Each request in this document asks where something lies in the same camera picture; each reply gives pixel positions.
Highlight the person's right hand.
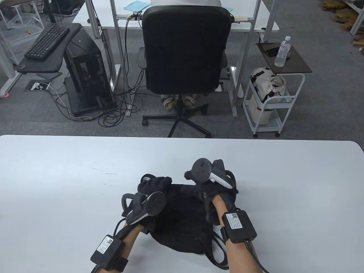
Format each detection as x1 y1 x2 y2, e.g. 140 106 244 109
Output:
182 170 239 202

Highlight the grey VR controller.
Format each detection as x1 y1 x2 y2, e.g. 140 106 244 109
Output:
122 192 167 225
191 158 234 189

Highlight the person's left hand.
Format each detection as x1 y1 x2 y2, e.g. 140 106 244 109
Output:
122 174 173 228

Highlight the black office chair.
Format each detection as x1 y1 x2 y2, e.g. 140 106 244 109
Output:
138 6 231 138

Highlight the person's left forearm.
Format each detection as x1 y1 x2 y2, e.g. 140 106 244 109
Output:
114 223 148 273

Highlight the pile of brown cardboard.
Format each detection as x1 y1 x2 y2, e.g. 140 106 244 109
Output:
318 0 364 54

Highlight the beige bag with black straps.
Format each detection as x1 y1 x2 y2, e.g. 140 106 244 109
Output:
249 67 287 125

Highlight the tangle of black cables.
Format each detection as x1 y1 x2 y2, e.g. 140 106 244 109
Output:
45 13 151 128

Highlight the person's right forearm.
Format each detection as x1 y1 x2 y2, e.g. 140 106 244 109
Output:
205 193 262 273

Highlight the brown side table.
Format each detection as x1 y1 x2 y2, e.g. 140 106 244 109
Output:
257 43 313 75

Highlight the black keyboard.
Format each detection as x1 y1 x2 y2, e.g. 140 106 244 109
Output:
24 24 70 61

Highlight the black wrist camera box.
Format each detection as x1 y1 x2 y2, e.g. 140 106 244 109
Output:
90 235 128 271
221 210 257 244

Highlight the black shoulder strap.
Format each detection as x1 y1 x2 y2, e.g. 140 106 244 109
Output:
196 227 231 270

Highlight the aluminium profile frame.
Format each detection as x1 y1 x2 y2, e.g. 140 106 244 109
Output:
85 0 279 117

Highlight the black computer tower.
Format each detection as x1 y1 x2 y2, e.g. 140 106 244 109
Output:
63 28 115 115

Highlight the white desk leg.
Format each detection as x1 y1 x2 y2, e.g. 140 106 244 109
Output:
0 43 23 97

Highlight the black keyboard tray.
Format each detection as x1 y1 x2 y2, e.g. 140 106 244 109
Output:
16 23 83 75

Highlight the white wire rack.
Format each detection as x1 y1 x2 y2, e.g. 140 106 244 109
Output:
0 0 46 43

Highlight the floor outlet box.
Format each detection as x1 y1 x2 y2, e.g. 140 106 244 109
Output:
25 80 53 91

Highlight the clear plastic water bottle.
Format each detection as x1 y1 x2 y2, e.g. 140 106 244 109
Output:
274 36 292 67

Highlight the white desk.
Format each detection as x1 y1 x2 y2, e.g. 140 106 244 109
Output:
72 0 280 32

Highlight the white rolling cart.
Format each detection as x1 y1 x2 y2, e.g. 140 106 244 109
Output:
242 73 306 139

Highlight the white storage shelf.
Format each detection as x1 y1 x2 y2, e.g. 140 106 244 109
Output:
343 0 364 36

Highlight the black fabric backpack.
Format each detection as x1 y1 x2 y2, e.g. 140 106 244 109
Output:
138 174 236 253

